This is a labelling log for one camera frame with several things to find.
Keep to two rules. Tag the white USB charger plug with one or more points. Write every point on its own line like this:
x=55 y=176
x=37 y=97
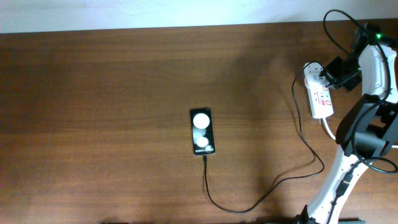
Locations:
x=312 y=78

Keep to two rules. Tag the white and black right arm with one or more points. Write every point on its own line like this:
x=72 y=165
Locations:
x=368 y=131

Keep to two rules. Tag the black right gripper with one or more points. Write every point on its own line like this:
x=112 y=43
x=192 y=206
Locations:
x=328 y=73

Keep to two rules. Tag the white power strip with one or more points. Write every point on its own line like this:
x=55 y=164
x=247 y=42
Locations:
x=319 y=98

